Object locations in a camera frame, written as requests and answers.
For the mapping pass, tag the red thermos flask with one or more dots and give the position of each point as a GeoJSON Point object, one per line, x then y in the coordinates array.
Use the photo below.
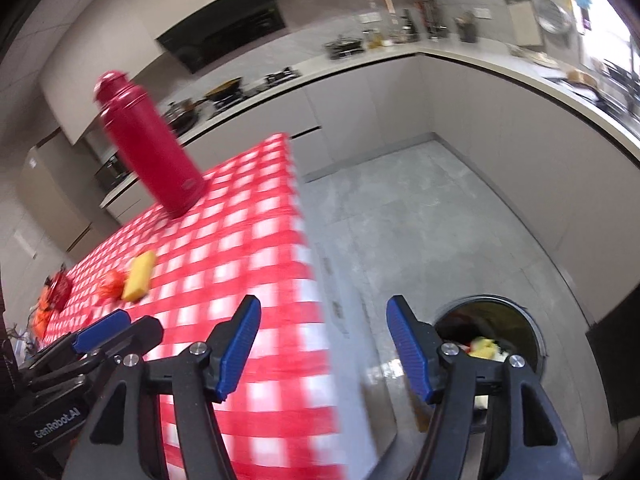
{"type": "Point", "coordinates": [147, 144]}

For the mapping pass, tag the gas stove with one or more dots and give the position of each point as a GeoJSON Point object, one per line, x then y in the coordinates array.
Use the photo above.
{"type": "Point", "coordinates": [281, 77]}

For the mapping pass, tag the black microwave oven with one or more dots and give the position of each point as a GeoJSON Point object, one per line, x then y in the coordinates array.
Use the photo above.
{"type": "Point", "coordinates": [111, 173]}

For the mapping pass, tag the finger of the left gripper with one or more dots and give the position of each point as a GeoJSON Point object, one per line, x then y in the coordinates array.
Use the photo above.
{"type": "Point", "coordinates": [73, 346]}
{"type": "Point", "coordinates": [139, 338]}

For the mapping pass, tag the beige refrigerator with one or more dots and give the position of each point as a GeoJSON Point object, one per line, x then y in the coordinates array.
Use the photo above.
{"type": "Point", "coordinates": [58, 187]}

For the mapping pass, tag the dish rack with pan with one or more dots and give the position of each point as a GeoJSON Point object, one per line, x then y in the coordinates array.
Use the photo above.
{"type": "Point", "coordinates": [342, 47]}

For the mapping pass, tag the utensil holder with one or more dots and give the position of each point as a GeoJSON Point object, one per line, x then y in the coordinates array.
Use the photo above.
{"type": "Point", "coordinates": [466, 27]}

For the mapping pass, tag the yellow sponge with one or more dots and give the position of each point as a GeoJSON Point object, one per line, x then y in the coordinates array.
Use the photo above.
{"type": "Point", "coordinates": [138, 282]}

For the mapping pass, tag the kitchen counter with cabinets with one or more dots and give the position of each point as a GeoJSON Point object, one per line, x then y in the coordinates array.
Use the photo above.
{"type": "Point", "coordinates": [570, 172]}

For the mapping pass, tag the black range hood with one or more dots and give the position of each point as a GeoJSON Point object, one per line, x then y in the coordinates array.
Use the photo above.
{"type": "Point", "coordinates": [218, 29]}

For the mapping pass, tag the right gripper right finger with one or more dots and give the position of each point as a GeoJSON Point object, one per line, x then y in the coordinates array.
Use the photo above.
{"type": "Point", "coordinates": [524, 437]}

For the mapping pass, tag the black trash bin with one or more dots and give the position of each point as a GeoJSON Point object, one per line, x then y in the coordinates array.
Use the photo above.
{"type": "Point", "coordinates": [492, 329]}

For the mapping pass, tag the red checkered tablecloth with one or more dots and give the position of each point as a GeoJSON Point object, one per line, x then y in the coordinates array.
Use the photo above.
{"type": "Point", "coordinates": [244, 237]}

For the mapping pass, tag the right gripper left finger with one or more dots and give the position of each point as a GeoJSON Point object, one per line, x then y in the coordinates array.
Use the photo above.
{"type": "Point", "coordinates": [122, 437]}

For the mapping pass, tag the yellow cloth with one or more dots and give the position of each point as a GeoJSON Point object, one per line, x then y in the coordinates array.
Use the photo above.
{"type": "Point", "coordinates": [486, 349]}

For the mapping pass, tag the white cutting board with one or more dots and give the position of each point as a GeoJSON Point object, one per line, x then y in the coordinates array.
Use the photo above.
{"type": "Point", "coordinates": [527, 32]}

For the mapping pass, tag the metal strainer plate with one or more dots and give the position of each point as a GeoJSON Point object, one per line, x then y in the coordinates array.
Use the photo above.
{"type": "Point", "coordinates": [552, 18]}

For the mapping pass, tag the orange plastic bag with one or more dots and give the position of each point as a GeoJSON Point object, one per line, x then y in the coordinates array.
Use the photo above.
{"type": "Point", "coordinates": [111, 285]}

